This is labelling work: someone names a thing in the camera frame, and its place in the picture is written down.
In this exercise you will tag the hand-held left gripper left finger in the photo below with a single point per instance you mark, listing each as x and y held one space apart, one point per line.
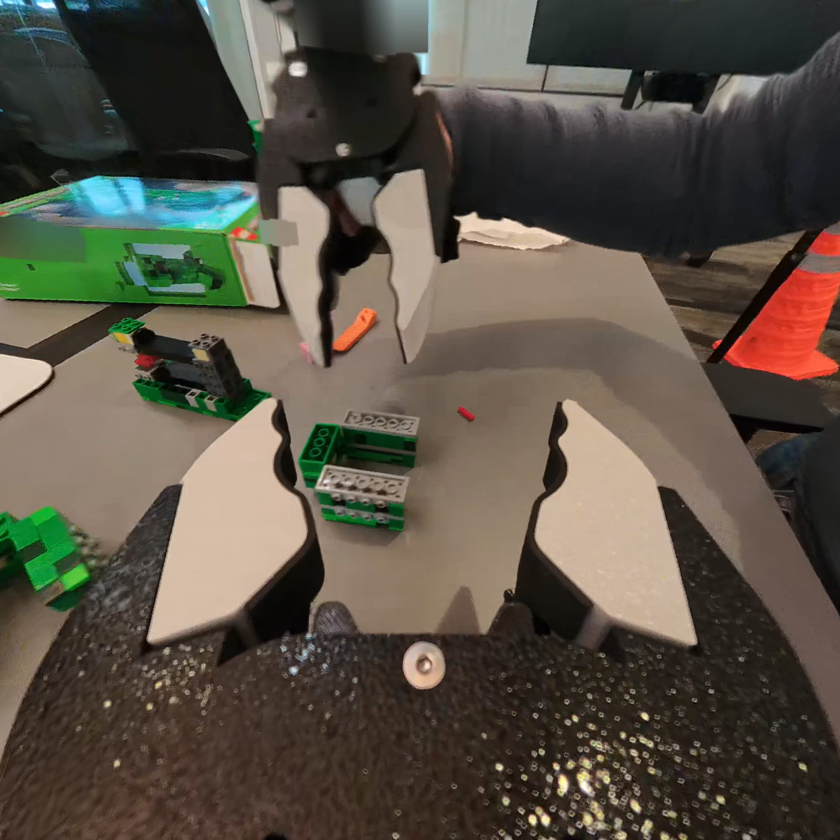
229 525

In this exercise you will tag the green toy brick box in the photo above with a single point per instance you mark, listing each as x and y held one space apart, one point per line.
98 262

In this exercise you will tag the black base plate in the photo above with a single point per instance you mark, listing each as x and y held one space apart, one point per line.
774 394

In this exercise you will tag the grey desk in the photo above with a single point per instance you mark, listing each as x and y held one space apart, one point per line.
558 380

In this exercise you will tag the large dark screen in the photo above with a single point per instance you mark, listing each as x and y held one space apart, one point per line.
656 33

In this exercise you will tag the black office chair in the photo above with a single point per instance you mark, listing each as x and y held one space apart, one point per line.
164 79

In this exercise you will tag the small pink brick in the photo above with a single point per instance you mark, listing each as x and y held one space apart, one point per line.
307 351

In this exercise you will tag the orange brick separator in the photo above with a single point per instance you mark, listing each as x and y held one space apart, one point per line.
354 331

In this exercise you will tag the green and grey brick frame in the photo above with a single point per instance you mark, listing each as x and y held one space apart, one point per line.
358 489

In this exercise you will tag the person's right forearm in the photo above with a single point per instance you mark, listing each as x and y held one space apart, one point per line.
623 164

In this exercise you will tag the orange traffic cone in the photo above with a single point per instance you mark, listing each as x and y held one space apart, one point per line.
787 308

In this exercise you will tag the black stand leg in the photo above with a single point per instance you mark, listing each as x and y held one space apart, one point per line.
754 308

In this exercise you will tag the white book stand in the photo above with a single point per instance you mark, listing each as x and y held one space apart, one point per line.
19 384

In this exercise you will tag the white crumpled paper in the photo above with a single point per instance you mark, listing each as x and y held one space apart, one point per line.
505 233

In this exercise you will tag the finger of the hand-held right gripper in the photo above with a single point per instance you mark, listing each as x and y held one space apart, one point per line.
413 262
302 262

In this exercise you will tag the person's leg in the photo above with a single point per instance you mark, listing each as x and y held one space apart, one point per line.
820 499

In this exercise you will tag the black and green brick model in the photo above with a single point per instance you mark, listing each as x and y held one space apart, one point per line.
197 374

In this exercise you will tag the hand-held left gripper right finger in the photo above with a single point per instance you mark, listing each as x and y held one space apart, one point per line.
610 531

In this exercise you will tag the green blocky brick figure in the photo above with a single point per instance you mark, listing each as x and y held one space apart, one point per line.
46 558

